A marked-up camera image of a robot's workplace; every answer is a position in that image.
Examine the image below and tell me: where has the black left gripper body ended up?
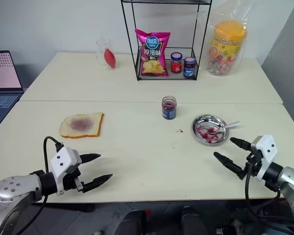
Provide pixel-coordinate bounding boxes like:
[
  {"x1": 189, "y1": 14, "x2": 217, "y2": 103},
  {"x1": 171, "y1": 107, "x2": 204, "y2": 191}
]
[{"x1": 63, "y1": 163, "x2": 86, "y2": 194}]

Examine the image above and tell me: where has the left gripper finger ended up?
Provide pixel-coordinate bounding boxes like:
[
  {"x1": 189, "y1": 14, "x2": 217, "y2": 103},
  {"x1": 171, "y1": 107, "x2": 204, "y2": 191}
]
[
  {"x1": 82, "y1": 174, "x2": 113, "y2": 193},
  {"x1": 80, "y1": 153, "x2": 101, "y2": 165}
]

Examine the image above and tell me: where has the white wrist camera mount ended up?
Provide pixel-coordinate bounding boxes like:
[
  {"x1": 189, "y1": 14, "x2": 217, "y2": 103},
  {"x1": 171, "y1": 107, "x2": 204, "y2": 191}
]
[
  {"x1": 50, "y1": 146, "x2": 82, "y2": 196},
  {"x1": 250, "y1": 134, "x2": 278, "y2": 182}
]

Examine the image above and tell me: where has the candy jar in plastic bag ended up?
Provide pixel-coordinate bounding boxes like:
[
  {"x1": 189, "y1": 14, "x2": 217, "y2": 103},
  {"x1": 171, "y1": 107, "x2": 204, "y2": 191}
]
[{"x1": 197, "y1": 0, "x2": 258, "y2": 78}]

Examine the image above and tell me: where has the dark rounded shape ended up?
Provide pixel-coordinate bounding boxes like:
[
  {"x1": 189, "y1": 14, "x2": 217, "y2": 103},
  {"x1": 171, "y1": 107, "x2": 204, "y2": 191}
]
[
  {"x1": 122, "y1": 209, "x2": 147, "y2": 235},
  {"x1": 181, "y1": 205, "x2": 202, "y2": 235}
]

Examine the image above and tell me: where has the white bread slice with jam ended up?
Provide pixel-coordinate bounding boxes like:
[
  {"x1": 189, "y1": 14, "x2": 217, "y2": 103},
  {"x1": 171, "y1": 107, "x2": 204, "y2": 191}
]
[{"x1": 59, "y1": 112, "x2": 105, "y2": 140}]

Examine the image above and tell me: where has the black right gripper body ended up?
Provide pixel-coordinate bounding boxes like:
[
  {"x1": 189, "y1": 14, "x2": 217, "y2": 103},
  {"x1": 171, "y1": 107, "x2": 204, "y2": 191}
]
[{"x1": 242, "y1": 146, "x2": 264, "y2": 181}]

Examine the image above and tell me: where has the clear drinking glass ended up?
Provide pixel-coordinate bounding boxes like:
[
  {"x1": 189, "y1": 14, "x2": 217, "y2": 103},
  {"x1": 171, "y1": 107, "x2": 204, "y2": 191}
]
[{"x1": 96, "y1": 38, "x2": 120, "y2": 71}]

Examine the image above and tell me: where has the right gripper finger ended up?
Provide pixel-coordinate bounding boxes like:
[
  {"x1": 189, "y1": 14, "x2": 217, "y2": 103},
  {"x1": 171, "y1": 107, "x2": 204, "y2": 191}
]
[
  {"x1": 213, "y1": 151, "x2": 246, "y2": 181},
  {"x1": 230, "y1": 137, "x2": 252, "y2": 151}
]

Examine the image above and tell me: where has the red rubber bulb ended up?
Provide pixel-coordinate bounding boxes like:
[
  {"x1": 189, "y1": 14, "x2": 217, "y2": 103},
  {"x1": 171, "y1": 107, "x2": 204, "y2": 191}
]
[{"x1": 103, "y1": 47, "x2": 117, "y2": 69}]

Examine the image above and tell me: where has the yellow lid candy jar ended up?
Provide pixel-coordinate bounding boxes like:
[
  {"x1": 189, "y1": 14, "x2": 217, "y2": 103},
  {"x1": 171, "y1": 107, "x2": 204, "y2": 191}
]
[{"x1": 208, "y1": 21, "x2": 248, "y2": 77}]

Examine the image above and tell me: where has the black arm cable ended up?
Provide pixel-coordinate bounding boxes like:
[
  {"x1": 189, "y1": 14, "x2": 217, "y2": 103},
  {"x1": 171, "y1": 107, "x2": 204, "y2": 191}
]
[
  {"x1": 43, "y1": 136, "x2": 64, "y2": 204},
  {"x1": 244, "y1": 161, "x2": 287, "y2": 221}
]

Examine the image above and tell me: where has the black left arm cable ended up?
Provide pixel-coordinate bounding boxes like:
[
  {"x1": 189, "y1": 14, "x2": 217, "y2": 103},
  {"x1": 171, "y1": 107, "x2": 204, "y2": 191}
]
[{"x1": 43, "y1": 136, "x2": 64, "y2": 204}]

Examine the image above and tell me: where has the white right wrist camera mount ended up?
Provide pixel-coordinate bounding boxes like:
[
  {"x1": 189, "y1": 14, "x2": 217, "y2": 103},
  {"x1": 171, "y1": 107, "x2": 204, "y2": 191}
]
[{"x1": 250, "y1": 134, "x2": 278, "y2": 182}]

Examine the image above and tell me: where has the open laptop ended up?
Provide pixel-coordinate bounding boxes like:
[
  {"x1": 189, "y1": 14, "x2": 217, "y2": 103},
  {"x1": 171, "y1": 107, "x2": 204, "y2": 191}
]
[{"x1": 0, "y1": 50, "x2": 25, "y2": 128}]

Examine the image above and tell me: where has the open blueberry jam jar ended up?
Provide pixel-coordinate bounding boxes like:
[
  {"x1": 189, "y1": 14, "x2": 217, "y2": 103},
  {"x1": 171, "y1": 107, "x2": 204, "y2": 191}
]
[{"x1": 161, "y1": 95, "x2": 176, "y2": 120}]

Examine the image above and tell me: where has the pink potato chips bag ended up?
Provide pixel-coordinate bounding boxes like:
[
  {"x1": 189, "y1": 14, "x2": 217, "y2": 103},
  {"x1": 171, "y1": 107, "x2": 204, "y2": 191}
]
[{"x1": 134, "y1": 28, "x2": 172, "y2": 78}]

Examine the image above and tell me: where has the blue label closed jam jar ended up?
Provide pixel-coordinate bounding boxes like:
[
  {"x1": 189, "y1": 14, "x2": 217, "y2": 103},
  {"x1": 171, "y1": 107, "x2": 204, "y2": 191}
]
[{"x1": 183, "y1": 57, "x2": 196, "y2": 79}]

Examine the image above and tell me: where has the metal spoon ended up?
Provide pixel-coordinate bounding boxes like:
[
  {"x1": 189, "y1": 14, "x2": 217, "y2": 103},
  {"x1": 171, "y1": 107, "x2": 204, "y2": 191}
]
[{"x1": 205, "y1": 120, "x2": 242, "y2": 135}]

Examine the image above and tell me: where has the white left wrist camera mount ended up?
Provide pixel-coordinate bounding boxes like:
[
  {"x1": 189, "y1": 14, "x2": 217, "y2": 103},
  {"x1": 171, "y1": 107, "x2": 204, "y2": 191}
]
[{"x1": 50, "y1": 146, "x2": 82, "y2": 196}]

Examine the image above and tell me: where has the round metal plate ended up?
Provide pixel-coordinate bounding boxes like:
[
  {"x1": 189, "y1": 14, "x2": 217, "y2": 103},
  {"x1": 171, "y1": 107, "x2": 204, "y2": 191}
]
[{"x1": 191, "y1": 114, "x2": 230, "y2": 147}]

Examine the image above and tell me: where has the red label jam jar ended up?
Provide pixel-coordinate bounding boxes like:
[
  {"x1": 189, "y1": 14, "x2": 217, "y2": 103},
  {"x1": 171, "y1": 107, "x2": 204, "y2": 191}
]
[{"x1": 171, "y1": 52, "x2": 183, "y2": 74}]

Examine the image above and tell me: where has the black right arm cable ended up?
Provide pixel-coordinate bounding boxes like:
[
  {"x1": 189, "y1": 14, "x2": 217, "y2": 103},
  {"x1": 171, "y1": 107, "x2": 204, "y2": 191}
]
[{"x1": 244, "y1": 161, "x2": 287, "y2": 221}]

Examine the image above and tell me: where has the black wire rack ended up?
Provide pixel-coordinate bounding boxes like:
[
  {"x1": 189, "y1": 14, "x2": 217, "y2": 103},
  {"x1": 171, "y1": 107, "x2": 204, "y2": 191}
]
[{"x1": 121, "y1": 0, "x2": 213, "y2": 81}]

